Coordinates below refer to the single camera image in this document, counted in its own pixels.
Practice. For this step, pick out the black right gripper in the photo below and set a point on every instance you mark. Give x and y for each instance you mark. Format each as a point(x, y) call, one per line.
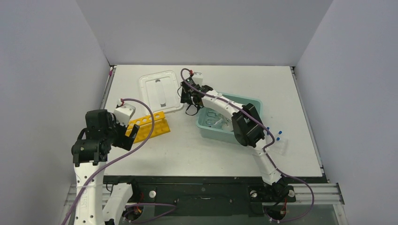
point(187, 95)

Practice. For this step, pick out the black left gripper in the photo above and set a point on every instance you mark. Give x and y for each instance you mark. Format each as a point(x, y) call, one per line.
point(124, 141)

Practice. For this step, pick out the white plastic bin lid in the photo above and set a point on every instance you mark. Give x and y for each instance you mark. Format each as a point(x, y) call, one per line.
point(160, 92)

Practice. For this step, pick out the teal plastic bin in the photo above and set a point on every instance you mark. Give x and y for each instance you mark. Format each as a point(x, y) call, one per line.
point(221, 133)

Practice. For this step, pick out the metal crucible tongs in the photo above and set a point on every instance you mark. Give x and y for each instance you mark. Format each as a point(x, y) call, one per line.
point(214, 119)

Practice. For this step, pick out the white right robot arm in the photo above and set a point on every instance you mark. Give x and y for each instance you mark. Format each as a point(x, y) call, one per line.
point(247, 126)

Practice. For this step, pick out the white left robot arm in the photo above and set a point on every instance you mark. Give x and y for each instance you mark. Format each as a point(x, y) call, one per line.
point(103, 130)

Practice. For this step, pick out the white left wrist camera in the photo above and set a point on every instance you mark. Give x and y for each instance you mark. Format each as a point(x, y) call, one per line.
point(123, 113)

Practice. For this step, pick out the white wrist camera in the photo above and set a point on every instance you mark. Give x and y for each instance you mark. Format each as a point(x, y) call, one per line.
point(197, 77)
point(123, 113)

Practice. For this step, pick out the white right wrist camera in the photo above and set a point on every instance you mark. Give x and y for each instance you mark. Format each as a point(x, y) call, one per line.
point(197, 77)

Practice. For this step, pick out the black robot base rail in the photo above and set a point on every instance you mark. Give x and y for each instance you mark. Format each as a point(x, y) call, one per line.
point(208, 196)

